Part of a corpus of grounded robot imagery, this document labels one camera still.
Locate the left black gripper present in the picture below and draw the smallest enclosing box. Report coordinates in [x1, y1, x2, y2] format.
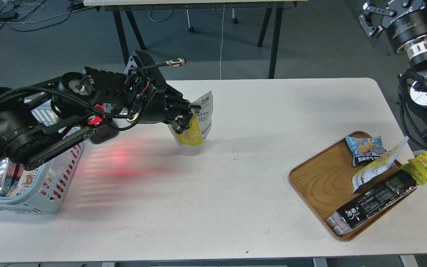
[126, 83, 201, 135]

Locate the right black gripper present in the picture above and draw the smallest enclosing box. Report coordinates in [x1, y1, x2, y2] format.
[358, 0, 427, 54]

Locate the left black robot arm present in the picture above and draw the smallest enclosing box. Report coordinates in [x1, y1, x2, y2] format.
[0, 51, 201, 170]

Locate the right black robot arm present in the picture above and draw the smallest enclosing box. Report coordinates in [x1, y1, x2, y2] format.
[358, 0, 427, 151]

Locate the blue snack bag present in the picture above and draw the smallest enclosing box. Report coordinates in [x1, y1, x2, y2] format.
[345, 136, 386, 167]

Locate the yellow cartoon face snack bag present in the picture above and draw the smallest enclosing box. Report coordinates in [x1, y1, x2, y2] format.
[400, 151, 427, 185]

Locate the snack bag inside basket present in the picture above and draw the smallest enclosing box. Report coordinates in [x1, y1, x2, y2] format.
[6, 168, 39, 198]

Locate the long black snack package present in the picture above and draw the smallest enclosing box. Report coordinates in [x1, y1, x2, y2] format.
[326, 170, 419, 235]

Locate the light blue plastic basket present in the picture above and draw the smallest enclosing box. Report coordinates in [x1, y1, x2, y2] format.
[0, 142, 85, 214]

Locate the black barcode scanner red window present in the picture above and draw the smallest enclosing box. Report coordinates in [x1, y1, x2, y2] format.
[83, 115, 120, 144]

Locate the brown wooden tray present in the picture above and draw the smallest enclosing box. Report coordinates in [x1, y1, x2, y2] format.
[289, 138, 418, 241]

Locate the white hanging cable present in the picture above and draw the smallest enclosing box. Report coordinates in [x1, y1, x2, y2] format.
[219, 4, 226, 80]

